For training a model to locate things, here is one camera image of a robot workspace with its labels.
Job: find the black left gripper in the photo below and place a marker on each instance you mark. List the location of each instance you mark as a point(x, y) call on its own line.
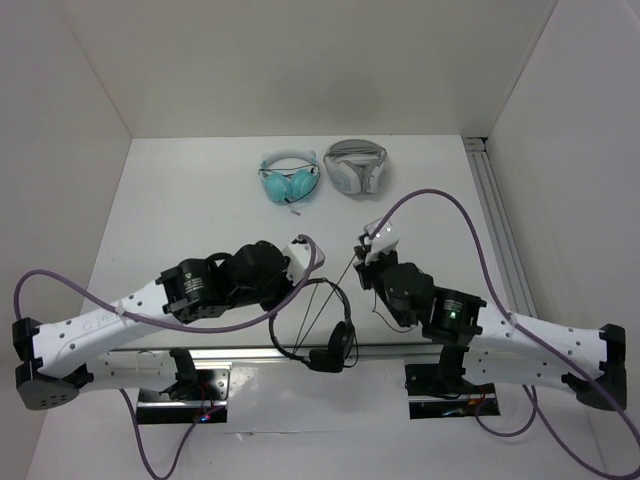
point(286, 285)

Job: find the teal cat-ear headphones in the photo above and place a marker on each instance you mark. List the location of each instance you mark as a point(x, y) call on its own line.
point(290, 184)

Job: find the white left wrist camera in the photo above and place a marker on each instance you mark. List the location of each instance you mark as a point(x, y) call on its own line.
point(298, 252)

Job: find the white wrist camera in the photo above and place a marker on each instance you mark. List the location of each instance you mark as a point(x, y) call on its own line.
point(298, 252)
point(378, 238)

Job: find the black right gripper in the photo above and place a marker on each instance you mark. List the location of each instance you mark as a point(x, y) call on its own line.
point(363, 268)

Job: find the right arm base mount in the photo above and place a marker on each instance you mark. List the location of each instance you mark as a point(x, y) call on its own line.
point(436, 388)

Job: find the white grey gaming headset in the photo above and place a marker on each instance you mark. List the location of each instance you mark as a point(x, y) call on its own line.
point(356, 166)

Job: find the aluminium side rail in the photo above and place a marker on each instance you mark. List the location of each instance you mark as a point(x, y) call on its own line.
point(503, 241)

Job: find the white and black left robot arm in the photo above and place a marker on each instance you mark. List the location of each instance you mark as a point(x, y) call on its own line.
point(61, 360)

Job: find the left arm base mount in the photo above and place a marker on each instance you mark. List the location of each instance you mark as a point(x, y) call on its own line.
point(196, 392)

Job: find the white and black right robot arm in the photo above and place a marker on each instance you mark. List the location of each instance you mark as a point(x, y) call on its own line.
point(481, 346)

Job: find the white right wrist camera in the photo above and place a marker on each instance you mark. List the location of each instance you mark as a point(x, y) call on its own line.
point(378, 238)

